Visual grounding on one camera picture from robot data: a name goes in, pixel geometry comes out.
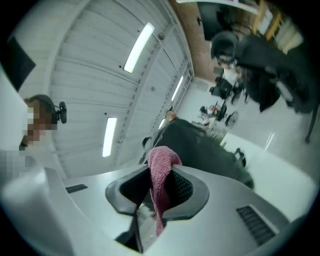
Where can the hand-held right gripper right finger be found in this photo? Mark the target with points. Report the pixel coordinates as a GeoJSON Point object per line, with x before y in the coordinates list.
{"type": "Point", "coordinates": [220, 212]}

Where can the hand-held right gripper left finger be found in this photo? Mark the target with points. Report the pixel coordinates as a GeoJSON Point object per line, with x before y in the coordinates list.
{"type": "Point", "coordinates": [95, 200]}

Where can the gray backpack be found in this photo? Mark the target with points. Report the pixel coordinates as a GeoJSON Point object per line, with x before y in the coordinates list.
{"type": "Point", "coordinates": [200, 150]}

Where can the pink cloth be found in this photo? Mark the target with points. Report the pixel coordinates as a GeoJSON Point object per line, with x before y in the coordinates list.
{"type": "Point", "coordinates": [161, 170]}

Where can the white table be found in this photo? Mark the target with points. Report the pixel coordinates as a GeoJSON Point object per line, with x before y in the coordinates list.
{"type": "Point", "coordinates": [275, 180]}

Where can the ceiling light tube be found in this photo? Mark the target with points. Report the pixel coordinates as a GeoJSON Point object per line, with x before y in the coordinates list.
{"type": "Point", "coordinates": [177, 88]}
{"type": "Point", "coordinates": [109, 137]}
{"type": "Point", "coordinates": [161, 124]}
{"type": "Point", "coordinates": [138, 47]}

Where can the person's head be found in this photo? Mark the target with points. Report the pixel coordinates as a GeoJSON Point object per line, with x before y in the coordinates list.
{"type": "Point", "coordinates": [41, 125]}

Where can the black office chair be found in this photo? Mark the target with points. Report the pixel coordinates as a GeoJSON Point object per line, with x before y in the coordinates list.
{"type": "Point", "coordinates": [275, 75]}
{"type": "Point", "coordinates": [215, 112]}

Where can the wooden rack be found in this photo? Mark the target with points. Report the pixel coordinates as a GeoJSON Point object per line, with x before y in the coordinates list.
{"type": "Point", "coordinates": [267, 20]}

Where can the black head-worn camera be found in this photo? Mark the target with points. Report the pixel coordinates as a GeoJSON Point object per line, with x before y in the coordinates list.
{"type": "Point", "coordinates": [61, 112]}

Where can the ceiling dome camera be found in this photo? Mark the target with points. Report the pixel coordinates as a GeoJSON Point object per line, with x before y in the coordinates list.
{"type": "Point", "coordinates": [161, 36]}

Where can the large black wall screen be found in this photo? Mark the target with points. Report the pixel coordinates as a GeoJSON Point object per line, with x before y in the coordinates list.
{"type": "Point", "coordinates": [220, 15]}

